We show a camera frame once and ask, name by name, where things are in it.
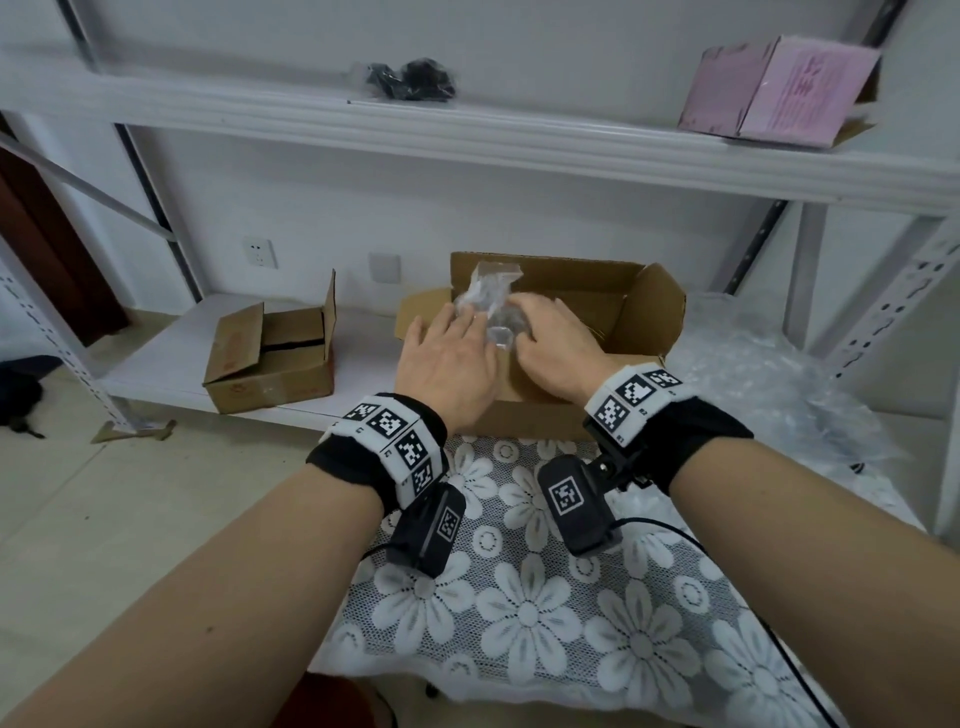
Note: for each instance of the person's right hand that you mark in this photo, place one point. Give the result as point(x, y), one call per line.
point(562, 352)

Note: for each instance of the person's left hand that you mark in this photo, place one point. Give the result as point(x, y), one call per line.
point(450, 375)

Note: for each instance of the large-bubble clear bubble wrap sheet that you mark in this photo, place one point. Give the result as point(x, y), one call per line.
point(487, 292)

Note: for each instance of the clear bubble wrap heap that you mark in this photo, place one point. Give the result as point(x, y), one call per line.
point(750, 375)

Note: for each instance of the person's left forearm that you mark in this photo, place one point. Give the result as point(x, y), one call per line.
point(210, 615)

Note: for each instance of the person's right forearm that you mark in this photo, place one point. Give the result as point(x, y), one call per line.
point(825, 570)

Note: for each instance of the small brown cardboard box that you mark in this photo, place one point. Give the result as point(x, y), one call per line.
point(255, 382)

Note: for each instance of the pink box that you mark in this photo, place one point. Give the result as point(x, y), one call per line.
point(795, 90)

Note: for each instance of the black left wristband with markers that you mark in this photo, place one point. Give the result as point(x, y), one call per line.
point(352, 457)

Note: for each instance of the black wristband with markers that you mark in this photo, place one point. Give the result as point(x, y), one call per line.
point(697, 435)
point(352, 457)

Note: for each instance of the black right wristband with markers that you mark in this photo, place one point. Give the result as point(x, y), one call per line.
point(697, 435)

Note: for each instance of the white metal shelving rack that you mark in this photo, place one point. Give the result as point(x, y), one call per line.
point(450, 127)
point(949, 480)

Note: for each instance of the white floral lace tablecloth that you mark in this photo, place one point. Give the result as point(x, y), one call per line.
point(525, 622)

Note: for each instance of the black crumpled plastic bundle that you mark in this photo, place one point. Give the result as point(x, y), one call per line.
point(412, 81)

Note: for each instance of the orange trousers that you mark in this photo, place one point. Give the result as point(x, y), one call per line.
point(322, 705)

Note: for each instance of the brown wooden door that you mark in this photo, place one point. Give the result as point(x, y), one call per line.
point(45, 247)

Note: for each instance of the black bag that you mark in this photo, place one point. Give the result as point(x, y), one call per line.
point(22, 394)

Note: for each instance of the white blank wall plate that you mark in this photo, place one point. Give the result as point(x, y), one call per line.
point(385, 268)

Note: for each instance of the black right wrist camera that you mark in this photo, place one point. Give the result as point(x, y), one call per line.
point(577, 510)

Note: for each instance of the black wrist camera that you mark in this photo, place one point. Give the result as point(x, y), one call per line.
point(577, 510)
point(424, 532)

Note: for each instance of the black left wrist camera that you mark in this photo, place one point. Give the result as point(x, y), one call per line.
point(424, 532)

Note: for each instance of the white wall socket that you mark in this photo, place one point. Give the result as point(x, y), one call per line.
point(259, 253)

